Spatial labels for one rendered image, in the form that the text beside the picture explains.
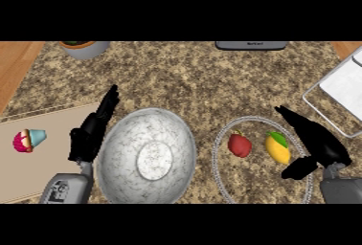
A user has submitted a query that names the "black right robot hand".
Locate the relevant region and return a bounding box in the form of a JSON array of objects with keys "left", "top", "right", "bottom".
[{"left": 274, "top": 105, "right": 352, "bottom": 180}]

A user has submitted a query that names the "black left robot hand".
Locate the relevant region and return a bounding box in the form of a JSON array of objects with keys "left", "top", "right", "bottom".
[{"left": 67, "top": 84, "right": 122, "bottom": 165}]

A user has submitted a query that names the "pink cupcake with blue wrapper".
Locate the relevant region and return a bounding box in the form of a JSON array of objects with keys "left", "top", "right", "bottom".
[{"left": 12, "top": 128, "right": 49, "bottom": 154}]

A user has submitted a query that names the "red apple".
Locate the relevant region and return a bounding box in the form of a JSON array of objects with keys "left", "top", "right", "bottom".
[{"left": 226, "top": 129, "right": 253, "bottom": 159}]

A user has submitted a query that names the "white marble bowl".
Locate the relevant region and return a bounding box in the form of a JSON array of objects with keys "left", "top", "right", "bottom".
[{"left": 93, "top": 107, "right": 198, "bottom": 205}]

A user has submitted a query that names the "round speckled placemat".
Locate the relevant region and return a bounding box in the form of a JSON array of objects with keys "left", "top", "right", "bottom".
[{"left": 212, "top": 115, "right": 315, "bottom": 205}]

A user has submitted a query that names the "grey plant pot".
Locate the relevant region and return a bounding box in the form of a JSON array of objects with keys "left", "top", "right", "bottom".
[{"left": 58, "top": 40, "right": 113, "bottom": 60}]

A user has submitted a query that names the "white wire tiered shelf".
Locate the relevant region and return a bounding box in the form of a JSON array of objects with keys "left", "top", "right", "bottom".
[{"left": 302, "top": 46, "right": 362, "bottom": 139}]

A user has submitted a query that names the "beige cutting board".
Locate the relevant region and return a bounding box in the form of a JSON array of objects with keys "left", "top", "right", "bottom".
[{"left": 0, "top": 101, "right": 102, "bottom": 205}]

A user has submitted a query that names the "yellow lemon with green leaf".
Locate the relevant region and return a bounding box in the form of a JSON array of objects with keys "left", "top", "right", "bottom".
[{"left": 263, "top": 131, "right": 293, "bottom": 166}]

